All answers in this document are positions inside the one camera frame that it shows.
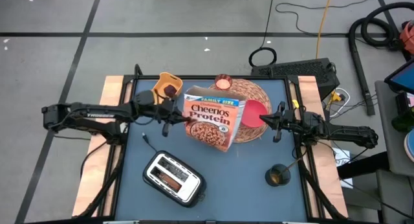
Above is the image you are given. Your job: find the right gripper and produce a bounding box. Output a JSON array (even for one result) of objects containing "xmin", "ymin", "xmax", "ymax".
[{"xmin": 259, "ymin": 101, "xmax": 311, "ymax": 143}]

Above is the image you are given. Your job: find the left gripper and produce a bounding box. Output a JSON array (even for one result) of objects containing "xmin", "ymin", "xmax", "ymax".
[{"xmin": 157, "ymin": 96, "xmax": 191, "ymax": 137}]

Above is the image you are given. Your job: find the orange Cheerios Protein cereal box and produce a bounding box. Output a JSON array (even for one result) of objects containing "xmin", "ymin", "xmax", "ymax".
[{"xmin": 182, "ymin": 85, "xmax": 248, "ymax": 153}]

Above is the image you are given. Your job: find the brown bagel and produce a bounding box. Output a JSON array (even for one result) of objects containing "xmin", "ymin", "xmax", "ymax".
[{"xmin": 154, "ymin": 172, "xmax": 182, "ymax": 192}]

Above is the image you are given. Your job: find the red bowl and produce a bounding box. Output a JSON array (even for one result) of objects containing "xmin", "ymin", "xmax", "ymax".
[{"xmin": 241, "ymin": 99, "xmax": 269, "ymax": 128}]

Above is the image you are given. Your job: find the round woven placemat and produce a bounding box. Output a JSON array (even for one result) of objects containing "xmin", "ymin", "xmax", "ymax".
[{"xmin": 208, "ymin": 78, "xmax": 273, "ymax": 144}]

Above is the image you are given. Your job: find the yellow plastic bin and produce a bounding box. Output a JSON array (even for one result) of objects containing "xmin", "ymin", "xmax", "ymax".
[{"xmin": 151, "ymin": 71, "xmax": 184, "ymax": 105}]

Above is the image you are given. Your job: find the wooden spoon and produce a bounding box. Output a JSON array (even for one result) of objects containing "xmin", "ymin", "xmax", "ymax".
[{"xmin": 280, "ymin": 156, "xmax": 307, "ymax": 177}]

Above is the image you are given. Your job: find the black computer case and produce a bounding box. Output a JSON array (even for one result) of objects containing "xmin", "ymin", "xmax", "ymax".
[{"xmin": 250, "ymin": 57, "xmax": 341, "ymax": 101}]

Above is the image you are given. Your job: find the red glass candle cup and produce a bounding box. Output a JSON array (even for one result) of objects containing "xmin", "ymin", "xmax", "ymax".
[{"xmin": 214, "ymin": 73, "xmax": 234, "ymax": 91}]

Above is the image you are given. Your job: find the black mesh cup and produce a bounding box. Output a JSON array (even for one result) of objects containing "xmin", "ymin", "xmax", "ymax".
[{"xmin": 265, "ymin": 163, "xmax": 292, "ymax": 188}]

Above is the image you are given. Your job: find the black and silver toaster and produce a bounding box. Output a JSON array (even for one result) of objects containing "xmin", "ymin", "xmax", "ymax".
[{"xmin": 142, "ymin": 150, "xmax": 207, "ymax": 208}]

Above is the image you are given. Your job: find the light wooden side board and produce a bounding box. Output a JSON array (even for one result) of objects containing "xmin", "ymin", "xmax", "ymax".
[
  {"xmin": 71, "ymin": 75, "xmax": 125, "ymax": 218},
  {"xmin": 296, "ymin": 75, "xmax": 349, "ymax": 219}
]

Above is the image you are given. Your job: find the white paper sheet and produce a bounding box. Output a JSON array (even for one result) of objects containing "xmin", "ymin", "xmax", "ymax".
[{"xmin": 331, "ymin": 147, "xmax": 354, "ymax": 190}]

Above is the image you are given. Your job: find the orange shop vacuum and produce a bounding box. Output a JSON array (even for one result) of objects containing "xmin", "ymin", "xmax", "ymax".
[
  {"xmin": 347, "ymin": 1, "xmax": 414, "ymax": 117},
  {"xmin": 399, "ymin": 19, "xmax": 414, "ymax": 55}
]

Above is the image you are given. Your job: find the gray cabinet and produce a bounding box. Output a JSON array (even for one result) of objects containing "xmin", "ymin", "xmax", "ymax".
[{"xmin": 374, "ymin": 80, "xmax": 414, "ymax": 177}]

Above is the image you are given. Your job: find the green bottle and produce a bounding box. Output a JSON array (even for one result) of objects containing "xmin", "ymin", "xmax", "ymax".
[{"xmin": 391, "ymin": 107, "xmax": 414, "ymax": 133}]

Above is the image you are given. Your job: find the tablet with blue screen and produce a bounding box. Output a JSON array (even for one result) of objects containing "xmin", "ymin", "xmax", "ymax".
[{"xmin": 384, "ymin": 58, "xmax": 414, "ymax": 95}]

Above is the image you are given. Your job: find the blue plate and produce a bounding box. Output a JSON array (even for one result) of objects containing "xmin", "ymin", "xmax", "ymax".
[{"xmin": 403, "ymin": 129, "xmax": 414, "ymax": 163}]

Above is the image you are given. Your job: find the black toaster power cord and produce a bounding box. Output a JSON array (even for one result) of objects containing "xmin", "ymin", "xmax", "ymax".
[{"xmin": 141, "ymin": 132, "xmax": 159, "ymax": 153}]

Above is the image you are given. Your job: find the black table frame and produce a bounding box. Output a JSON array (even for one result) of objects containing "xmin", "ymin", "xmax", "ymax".
[{"xmin": 77, "ymin": 63, "xmax": 349, "ymax": 224}]

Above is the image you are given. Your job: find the black coiled cable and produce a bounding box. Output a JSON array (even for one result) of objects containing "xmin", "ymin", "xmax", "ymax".
[{"xmin": 248, "ymin": 0, "xmax": 278, "ymax": 68}]

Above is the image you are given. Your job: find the white power cable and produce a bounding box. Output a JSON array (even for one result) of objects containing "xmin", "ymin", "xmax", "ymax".
[{"xmin": 325, "ymin": 87, "xmax": 351, "ymax": 118}]

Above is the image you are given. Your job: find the thin black floor cable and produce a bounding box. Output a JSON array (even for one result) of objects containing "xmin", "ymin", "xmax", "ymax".
[{"xmin": 274, "ymin": 0, "xmax": 394, "ymax": 38}]

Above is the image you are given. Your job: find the yellow extension cable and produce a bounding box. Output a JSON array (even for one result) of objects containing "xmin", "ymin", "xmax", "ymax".
[{"xmin": 315, "ymin": 0, "xmax": 334, "ymax": 59}]

